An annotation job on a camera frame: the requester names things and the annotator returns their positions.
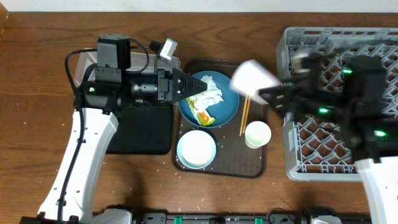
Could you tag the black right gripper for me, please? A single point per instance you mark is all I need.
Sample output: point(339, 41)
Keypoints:
point(296, 89)

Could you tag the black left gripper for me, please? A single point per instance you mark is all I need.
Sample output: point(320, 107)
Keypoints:
point(164, 94)

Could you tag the white tissue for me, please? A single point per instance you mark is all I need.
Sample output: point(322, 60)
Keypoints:
point(213, 95)

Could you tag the yellow green snack wrapper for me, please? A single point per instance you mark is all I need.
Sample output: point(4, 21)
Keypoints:
point(202, 117)

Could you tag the dark blue plate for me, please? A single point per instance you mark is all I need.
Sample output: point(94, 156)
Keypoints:
point(225, 110)

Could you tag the light blue rice bowl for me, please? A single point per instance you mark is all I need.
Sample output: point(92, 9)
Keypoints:
point(196, 149)

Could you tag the wooden chopstick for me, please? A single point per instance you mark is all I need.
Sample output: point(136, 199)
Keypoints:
point(243, 115)
point(246, 118)

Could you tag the white cup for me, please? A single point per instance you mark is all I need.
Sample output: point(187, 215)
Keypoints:
point(250, 77)

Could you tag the pale pink cup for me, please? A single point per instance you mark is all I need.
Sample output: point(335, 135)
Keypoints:
point(257, 134)

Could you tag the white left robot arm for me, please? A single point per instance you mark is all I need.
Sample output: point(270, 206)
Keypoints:
point(71, 197)

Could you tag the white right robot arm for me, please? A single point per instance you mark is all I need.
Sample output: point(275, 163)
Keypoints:
point(369, 134)

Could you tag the black food waste tray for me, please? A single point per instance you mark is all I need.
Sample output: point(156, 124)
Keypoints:
point(144, 130)

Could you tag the grey dishwasher rack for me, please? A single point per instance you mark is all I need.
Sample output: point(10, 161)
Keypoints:
point(312, 148)

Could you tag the clear plastic waste bin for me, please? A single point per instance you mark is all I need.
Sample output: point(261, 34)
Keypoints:
point(140, 60)

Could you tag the dark brown serving tray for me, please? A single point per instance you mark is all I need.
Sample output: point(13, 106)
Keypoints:
point(233, 158)

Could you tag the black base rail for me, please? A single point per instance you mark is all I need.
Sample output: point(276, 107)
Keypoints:
point(162, 218)

